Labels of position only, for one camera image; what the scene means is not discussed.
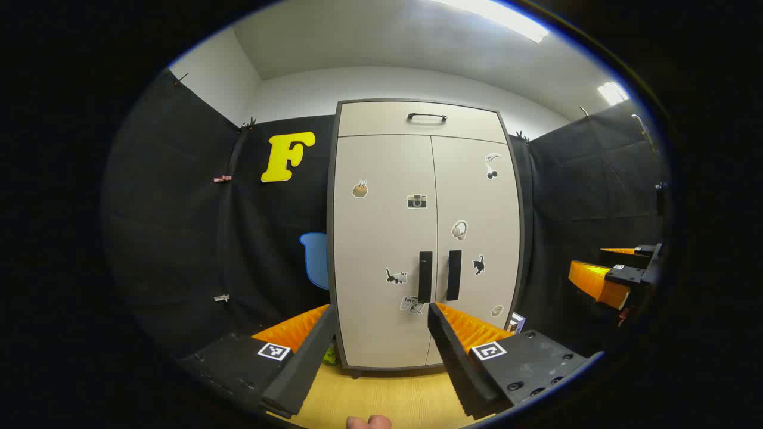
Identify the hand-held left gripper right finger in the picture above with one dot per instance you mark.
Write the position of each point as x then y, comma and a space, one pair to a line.
459, 363

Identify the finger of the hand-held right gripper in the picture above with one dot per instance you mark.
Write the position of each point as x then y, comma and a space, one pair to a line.
590, 283
620, 257

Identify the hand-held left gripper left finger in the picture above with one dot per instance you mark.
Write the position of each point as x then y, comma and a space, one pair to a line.
304, 363

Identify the double-door shoe cabinet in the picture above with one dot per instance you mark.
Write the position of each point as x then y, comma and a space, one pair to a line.
329, 238

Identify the beige cabinet door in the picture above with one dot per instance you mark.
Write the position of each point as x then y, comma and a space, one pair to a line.
375, 238
477, 208

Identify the beige cabinet drawer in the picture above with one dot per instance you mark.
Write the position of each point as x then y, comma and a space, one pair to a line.
369, 119

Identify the yellow-green ball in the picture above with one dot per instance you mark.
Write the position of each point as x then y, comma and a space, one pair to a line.
330, 357

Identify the small white box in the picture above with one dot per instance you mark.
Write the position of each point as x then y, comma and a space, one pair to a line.
517, 323

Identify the blue plastic chair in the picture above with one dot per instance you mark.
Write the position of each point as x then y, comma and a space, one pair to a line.
317, 259

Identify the black clamp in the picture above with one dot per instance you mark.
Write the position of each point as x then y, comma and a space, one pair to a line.
248, 124
523, 137

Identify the small ceiling light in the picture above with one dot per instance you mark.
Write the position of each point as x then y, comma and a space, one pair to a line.
613, 93

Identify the black backdrop cloth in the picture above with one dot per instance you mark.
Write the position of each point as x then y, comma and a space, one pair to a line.
179, 238

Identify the long ceiling light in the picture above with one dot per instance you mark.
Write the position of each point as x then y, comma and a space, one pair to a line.
501, 16

